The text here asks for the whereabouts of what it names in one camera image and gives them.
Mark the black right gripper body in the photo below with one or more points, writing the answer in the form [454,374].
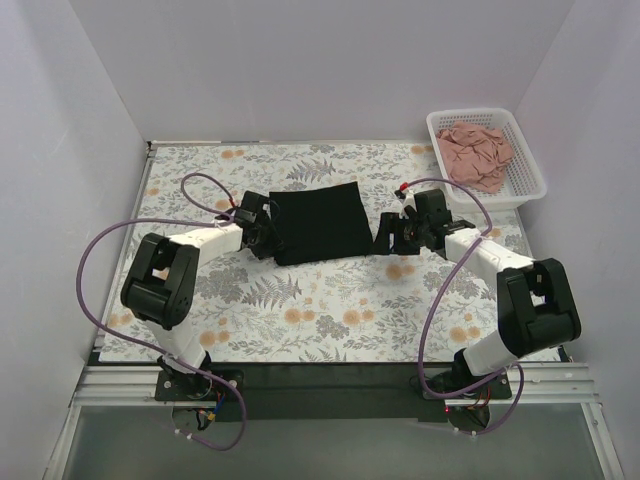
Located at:
[395,234]

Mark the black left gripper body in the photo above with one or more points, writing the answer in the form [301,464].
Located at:
[265,230]

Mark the black t shirt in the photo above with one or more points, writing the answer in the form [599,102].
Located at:
[322,224]

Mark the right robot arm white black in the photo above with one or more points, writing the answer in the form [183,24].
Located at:
[535,305]

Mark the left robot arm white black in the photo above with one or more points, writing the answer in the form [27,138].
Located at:
[160,284]

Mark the floral tablecloth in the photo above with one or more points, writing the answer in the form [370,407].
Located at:
[366,309]

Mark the pink t shirt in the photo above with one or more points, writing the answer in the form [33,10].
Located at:
[475,156]

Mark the white plastic basket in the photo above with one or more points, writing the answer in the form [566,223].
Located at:
[523,179]

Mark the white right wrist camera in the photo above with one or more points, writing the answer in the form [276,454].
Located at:
[407,198]

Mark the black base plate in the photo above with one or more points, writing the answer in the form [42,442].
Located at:
[315,391]

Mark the aluminium frame rail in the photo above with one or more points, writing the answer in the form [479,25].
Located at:
[335,421]

